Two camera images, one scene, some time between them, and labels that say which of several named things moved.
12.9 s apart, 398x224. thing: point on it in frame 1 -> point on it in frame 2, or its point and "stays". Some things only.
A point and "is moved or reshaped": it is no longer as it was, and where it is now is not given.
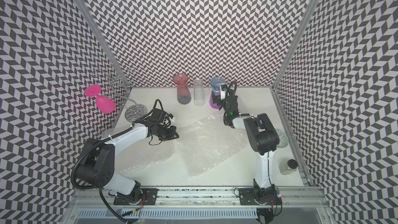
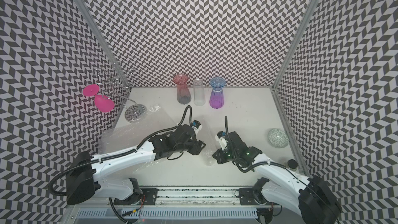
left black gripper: x=171 y=136 -> x=196 y=150
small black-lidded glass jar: x=288 y=167 stays
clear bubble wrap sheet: x=207 y=141 is moved or reshaped
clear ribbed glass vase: x=199 y=96 stays
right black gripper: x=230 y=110 -> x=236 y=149
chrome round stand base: x=117 y=84 stays
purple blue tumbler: x=215 y=100 stays
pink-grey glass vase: x=184 y=95 stays
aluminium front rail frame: x=197 y=206 stays
